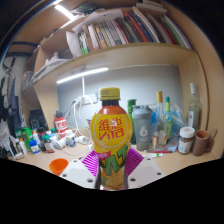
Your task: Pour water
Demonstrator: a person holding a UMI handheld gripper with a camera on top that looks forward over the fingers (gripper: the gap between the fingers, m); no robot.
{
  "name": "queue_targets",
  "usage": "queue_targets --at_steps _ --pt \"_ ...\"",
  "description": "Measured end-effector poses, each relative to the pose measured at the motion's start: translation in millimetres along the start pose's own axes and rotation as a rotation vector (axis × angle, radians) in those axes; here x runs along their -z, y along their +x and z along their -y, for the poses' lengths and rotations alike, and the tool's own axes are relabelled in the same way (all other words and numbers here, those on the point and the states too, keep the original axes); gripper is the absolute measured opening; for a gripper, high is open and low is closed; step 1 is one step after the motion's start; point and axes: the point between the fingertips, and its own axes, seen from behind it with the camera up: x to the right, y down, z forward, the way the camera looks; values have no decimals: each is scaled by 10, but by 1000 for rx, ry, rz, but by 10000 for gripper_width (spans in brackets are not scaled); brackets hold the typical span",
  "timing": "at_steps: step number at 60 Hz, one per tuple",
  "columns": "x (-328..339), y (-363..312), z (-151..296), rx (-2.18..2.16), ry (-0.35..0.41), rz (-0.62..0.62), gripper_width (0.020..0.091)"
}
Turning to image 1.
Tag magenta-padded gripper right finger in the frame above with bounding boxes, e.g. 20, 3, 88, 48
124, 147, 165, 190

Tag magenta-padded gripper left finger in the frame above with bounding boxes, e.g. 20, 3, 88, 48
59, 148, 102, 190

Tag yellow lemon tea bottle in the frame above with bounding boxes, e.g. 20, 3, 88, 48
89, 87, 134, 191

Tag orange plastic cup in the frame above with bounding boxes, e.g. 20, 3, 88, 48
48, 158, 70, 177

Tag small brown green-capped bottle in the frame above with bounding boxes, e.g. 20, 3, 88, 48
42, 134, 55, 154

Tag red and white can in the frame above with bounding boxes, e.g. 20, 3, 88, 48
54, 116, 69, 140

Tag white-lidded brown spread jar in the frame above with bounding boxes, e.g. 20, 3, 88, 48
177, 126, 196, 155

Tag white blue-labelled bottle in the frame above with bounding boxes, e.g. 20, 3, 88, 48
28, 139, 41, 155

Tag clear yellow-capped bottle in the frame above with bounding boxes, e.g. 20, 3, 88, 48
153, 90, 166, 149

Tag slim green-capped bottle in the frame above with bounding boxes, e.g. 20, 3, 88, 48
163, 96, 174, 141

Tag brown ceramic mug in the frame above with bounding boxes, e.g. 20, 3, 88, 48
191, 129, 214, 157

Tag green plastic bottle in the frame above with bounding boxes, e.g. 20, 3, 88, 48
20, 127, 34, 151

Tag tall green bottle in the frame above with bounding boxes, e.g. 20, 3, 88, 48
127, 98, 138, 145

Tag tall clear glass bottle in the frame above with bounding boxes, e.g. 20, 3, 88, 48
187, 82, 202, 132

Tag under-shelf light bar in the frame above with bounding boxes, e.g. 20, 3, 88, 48
55, 66, 110, 85

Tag dark hanging clothes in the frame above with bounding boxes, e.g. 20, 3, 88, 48
0, 56, 21, 134

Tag ceiling light strip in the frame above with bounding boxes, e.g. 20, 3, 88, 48
54, 3, 76, 20

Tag white wall power strip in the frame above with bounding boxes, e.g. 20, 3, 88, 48
71, 94, 99, 105

